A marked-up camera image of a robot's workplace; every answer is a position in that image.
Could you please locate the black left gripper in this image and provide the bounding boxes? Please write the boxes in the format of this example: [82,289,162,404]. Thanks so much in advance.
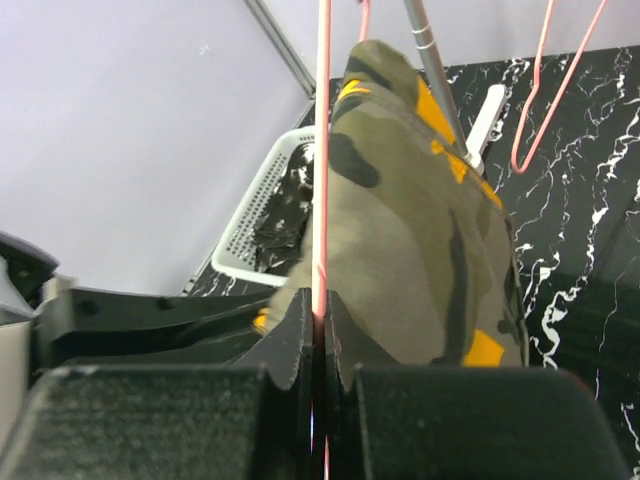
[1,288,312,479]

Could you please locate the pink wire hanger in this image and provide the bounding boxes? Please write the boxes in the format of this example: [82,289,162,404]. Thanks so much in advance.
[510,0,609,175]
[309,0,372,480]

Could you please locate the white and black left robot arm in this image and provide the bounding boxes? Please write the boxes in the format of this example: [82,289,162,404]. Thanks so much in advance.
[1,235,317,479]

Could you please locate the green yellow camouflage trousers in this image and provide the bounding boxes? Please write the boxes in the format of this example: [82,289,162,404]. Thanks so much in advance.
[252,39,531,369]

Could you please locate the white perforated plastic basket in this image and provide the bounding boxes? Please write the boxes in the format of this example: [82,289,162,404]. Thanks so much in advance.
[210,125,315,287]

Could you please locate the white and silver clothes rack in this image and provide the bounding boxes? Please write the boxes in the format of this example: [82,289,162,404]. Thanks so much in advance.
[402,0,509,176]

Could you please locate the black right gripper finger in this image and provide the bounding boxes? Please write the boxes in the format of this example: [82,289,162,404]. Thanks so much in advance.
[325,293,632,479]

